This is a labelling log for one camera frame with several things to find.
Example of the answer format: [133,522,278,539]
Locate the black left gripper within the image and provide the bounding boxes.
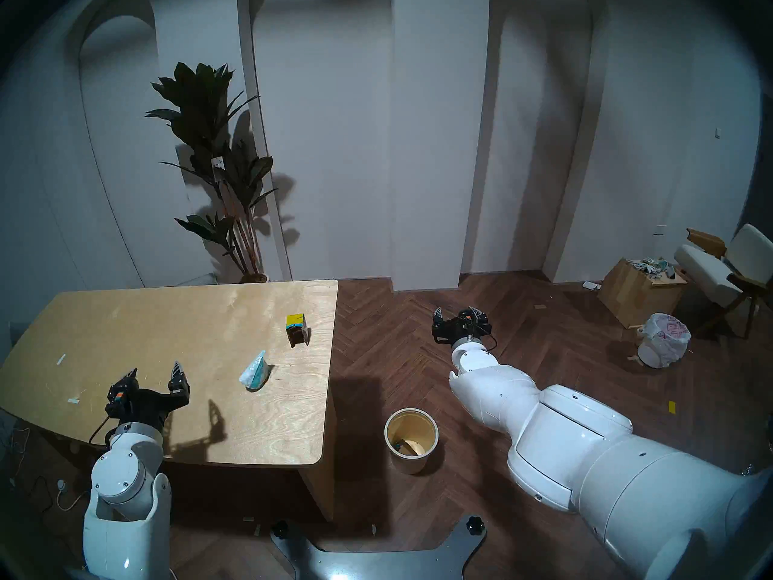
[106,361,190,431]

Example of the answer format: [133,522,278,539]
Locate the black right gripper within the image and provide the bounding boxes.
[432,307,491,344]

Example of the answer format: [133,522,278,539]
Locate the teal white tissue pack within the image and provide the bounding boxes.
[239,349,271,392]

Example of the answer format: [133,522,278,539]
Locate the small yellow blue carton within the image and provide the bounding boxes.
[285,313,311,348]

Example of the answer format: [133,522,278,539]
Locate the cream round trash bin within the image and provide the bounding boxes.
[384,407,440,475]

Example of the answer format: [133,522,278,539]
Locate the light plywood table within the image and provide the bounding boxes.
[0,280,339,522]

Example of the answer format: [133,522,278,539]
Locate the wooden cube side table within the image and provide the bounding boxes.
[597,257,689,329]

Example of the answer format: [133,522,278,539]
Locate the clutter pile of small items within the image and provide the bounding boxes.
[625,257,677,277]

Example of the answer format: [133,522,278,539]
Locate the white plastic bag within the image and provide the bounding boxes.
[636,313,692,369]

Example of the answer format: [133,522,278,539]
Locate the white cushioned wooden armchair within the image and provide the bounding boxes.
[673,224,773,339]

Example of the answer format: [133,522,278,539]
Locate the tall dark green plant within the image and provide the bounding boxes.
[145,62,278,277]

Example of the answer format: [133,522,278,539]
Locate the white floor cable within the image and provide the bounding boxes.
[36,476,91,514]

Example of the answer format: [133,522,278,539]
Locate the grey metal robot base plate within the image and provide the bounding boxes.
[270,515,487,580]

